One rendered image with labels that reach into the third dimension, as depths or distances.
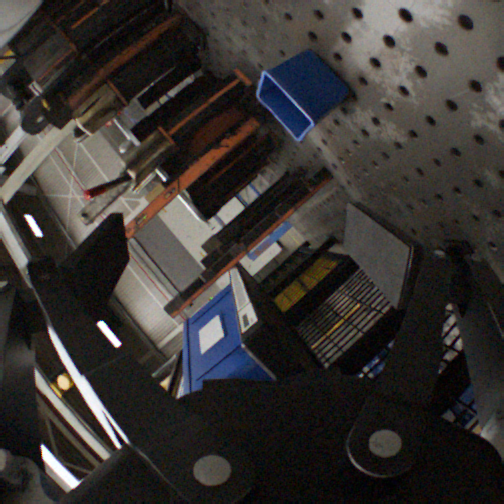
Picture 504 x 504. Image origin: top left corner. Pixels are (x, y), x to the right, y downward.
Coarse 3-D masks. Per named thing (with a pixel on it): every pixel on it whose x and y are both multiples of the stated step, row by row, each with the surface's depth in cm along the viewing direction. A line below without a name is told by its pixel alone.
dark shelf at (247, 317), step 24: (240, 264) 116; (240, 288) 46; (240, 312) 34; (264, 312) 32; (240, 336) 28; (264, 336) 26; (288, 336) 47; (264, 360) 26; (288, 360) 26; (312, 360) 51
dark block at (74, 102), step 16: (160, 16) 61; (176, 16) 61; (144, 32) 61; (160, 32) 63; (112, 48) 61; (128, 48) 61; (144, 48) 64; (96, 64) 60; (112, 64) 61; (128, 64) 66; (80, 80) 60; (96, 80) 62; (64, 96) 60; (80, 96) 62; (48, 112) 60; (64, 112) 62
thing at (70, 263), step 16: (112, 224) 15; (96, 240) 13; (112, 240) 15; (80, 256) 12; (96, 256) 13; (112, 256) 15; (128, 256) 18; (64, 272) 11; (80, 272) 11; (96, 272) 13; (112, 272) 15; (80, 288) 11; (96, 288) 13; (112, 288) 15; (96, 304) 13; (96, 320) 12
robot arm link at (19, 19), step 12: (0, 0) 13; (12, 0) 14; (24, 0) 15; (36, 0) 17; (0, 12) 14; (12, 12) 15; (24, 12) 16; (0, 24) 15; (12, 24) 16; (0, 36) 16; (12, 36) 19; (0, 48) 19
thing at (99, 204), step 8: (120, 176) 72; (128, 184) 72; (112, 192) 71; (120, 192) 71; (96, 200) 70; (104, 200) 71; (112, 200) 71; (88, 208) 70; (96, 208) 70; (104, 208) 71; (80, 216) 69; (88, 216) 70; (96, 216) 71; (88, 224) 71
